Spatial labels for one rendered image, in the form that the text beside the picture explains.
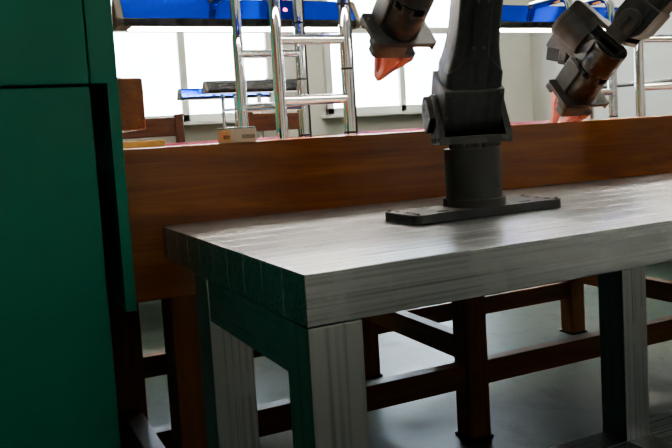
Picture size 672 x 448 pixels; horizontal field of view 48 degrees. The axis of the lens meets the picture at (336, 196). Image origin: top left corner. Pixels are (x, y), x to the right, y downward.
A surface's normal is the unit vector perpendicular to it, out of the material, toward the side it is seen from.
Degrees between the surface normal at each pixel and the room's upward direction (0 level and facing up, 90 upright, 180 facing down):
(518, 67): 90
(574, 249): 90
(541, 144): 90
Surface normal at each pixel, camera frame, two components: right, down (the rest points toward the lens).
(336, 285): 0.45, 0.04
